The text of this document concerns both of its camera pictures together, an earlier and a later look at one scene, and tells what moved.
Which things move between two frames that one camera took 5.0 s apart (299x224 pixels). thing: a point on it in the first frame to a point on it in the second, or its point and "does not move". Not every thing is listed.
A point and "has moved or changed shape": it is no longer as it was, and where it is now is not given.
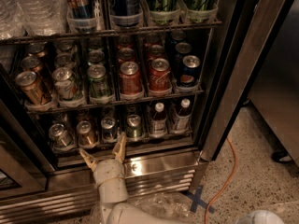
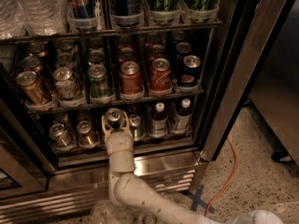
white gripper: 107,171 to 119,142
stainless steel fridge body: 81,65 does not move
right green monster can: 201,2 does not move
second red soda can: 125,54 does not move
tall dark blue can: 126,5 does not move
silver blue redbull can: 108,129 has moved or changed shape
